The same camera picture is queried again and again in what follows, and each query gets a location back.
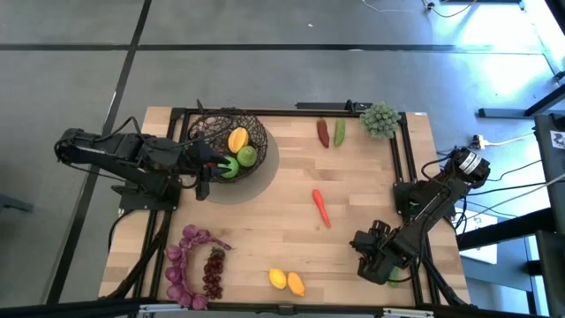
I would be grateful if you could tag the black table-level camera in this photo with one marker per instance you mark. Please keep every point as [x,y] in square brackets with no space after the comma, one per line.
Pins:
[286,310]

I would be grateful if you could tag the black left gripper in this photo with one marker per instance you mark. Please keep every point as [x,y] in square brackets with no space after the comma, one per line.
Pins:
[198,159]

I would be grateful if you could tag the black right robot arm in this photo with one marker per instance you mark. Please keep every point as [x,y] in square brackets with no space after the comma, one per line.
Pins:
[432,203]

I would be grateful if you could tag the yellow orange mango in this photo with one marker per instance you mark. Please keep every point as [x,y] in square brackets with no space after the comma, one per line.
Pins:
[238,140]

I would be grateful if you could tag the white floor sheet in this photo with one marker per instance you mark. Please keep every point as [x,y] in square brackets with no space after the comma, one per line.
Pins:
[483,255]

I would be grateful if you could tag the white power strip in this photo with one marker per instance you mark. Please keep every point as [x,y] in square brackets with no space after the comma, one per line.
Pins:
[478,141]

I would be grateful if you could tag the yellow lemon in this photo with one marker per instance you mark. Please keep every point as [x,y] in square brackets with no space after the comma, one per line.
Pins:
[278,279]

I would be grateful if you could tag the grey round mat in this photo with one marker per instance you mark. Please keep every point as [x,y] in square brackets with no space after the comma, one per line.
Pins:
[256,187]

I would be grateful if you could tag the dark red grape bunch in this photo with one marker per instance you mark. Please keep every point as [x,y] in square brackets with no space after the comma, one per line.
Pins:
[213,276]

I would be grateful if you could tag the black aluminium table frame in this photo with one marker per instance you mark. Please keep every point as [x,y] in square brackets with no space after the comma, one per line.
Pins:
[66,310]

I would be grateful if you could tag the grey cabinet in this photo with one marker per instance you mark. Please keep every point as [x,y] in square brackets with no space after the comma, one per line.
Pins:
[554,185]

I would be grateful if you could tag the black floor beam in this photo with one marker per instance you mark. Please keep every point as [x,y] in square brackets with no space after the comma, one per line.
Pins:
[503,113]

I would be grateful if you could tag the orange carrot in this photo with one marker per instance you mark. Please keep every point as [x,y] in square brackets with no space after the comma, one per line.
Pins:
[321,205]

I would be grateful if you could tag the black diagonal support bar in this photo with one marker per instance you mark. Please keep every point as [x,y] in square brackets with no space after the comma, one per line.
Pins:
[507,229]

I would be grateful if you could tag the dark red chili pepper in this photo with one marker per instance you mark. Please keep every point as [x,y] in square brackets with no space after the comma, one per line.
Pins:
[323,132]

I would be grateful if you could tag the black rear mount bar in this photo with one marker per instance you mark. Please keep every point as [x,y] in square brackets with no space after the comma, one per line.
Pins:
[322,106]

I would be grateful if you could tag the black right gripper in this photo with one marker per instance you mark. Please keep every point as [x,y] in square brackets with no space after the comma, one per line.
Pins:
[375,265]

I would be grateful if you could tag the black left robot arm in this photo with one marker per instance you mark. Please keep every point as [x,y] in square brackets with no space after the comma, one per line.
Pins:
[106,148]

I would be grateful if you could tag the purple onion braid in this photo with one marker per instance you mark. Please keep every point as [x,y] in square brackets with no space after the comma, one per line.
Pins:
[173,252]

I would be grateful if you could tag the green cucumber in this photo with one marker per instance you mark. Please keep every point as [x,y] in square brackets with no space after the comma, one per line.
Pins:
[393,276]

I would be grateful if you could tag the green apple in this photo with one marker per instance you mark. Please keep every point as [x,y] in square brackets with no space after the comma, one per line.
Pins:
[231,170]

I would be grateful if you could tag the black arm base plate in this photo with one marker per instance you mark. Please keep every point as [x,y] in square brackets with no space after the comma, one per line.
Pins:
[132,204]
[399,199]

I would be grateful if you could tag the green chili pepper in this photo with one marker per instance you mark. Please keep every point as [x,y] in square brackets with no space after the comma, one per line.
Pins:
[340,132]

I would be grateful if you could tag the light green pear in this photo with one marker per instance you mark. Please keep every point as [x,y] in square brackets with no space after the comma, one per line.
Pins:
[247,156]

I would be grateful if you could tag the orange lemon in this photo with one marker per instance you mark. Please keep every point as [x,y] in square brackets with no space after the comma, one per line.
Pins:
[296,284]

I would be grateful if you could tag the white marker label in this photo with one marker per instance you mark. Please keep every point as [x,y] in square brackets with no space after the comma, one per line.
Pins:
[558,139]

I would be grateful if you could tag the silver aluminium bracket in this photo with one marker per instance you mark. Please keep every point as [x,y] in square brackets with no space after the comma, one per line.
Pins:
[163,308]
[408,313]

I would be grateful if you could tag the grey chair foot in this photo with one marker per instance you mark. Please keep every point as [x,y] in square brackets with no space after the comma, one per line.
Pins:
[13,204]

